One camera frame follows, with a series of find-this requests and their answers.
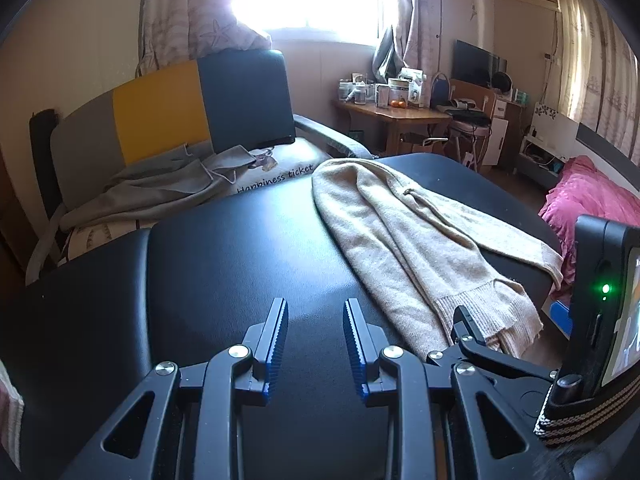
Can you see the pale patterned curtain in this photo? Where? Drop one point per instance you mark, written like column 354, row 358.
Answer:
column 190, row 5
column 420, row 20

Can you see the white round stool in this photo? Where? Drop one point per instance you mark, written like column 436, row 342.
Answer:
column 467, row 132

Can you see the white low shelf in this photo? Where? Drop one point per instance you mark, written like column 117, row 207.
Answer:
column 552, row 125

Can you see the white cabinet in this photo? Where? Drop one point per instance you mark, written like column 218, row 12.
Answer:
column 497, row 135

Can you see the dark bed headboard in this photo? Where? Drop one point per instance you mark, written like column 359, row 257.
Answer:
column 610, row 147

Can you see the grey hooded garment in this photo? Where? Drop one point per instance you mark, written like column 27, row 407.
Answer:
column 165, row 180

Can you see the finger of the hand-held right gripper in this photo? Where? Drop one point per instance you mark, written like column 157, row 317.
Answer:
column 465, row 327

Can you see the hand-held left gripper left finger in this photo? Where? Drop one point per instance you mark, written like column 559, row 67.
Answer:
column 277, row 345

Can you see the blue bag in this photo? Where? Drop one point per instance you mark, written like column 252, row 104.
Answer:
column 441, row 92

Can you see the grey yellow blue armchair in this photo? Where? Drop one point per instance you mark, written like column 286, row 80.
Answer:
column 160, row 105

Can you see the pale knit cloth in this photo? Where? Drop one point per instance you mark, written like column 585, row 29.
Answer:
column 9, row 410

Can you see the yellowish striped curtain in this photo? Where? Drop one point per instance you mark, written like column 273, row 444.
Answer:
column 600, row 70

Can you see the grey blanket on chair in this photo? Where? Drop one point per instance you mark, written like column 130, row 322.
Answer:
column 285, row 172

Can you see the pink blanket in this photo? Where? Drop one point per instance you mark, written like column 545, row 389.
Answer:
column 590, row 195

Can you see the beige knit sweater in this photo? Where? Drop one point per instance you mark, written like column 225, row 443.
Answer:
column 400, row 240

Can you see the wooden desk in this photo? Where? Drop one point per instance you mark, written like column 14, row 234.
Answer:
column 400, row 115

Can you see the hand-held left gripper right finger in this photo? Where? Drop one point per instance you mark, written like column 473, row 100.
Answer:
column 356, row 345

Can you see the black monitor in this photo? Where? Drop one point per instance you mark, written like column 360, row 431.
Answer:
column 475, row 62

